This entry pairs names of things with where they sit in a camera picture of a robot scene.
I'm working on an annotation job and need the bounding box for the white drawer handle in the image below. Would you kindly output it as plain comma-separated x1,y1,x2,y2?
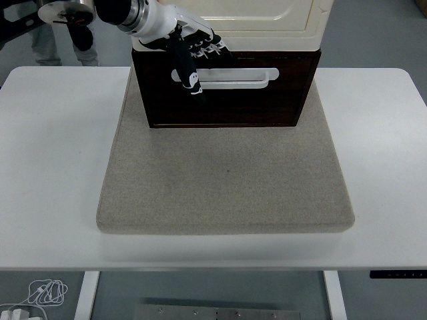
171,67,280,90

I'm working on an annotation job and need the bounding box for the cream plastic cabinet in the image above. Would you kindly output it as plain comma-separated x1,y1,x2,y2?
131,0,334,53

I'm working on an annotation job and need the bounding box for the white cable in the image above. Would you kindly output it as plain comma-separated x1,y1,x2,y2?
0,278,69,320

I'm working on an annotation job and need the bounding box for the dark wooden drawer casing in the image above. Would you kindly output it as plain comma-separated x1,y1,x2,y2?
131,48,323,129

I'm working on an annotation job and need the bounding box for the person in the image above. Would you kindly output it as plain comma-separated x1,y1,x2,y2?
31,22,100,67

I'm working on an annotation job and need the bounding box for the white charger adapter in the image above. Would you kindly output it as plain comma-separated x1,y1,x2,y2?
0,308,30,320

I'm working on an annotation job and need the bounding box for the white table leg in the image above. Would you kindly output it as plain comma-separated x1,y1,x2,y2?
322,270,348,320
73,270,100,320

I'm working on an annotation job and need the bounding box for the dark wooden drawer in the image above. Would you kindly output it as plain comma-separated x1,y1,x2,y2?
139,56,316,126

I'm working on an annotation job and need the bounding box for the beige fabric mat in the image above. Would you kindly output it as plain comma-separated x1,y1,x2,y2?
95,66,356,236

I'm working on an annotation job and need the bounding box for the black table control panel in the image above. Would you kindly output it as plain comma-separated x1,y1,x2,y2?
369,270,427,280

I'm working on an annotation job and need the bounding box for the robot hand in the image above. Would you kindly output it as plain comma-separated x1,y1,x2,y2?
135,0,235,105

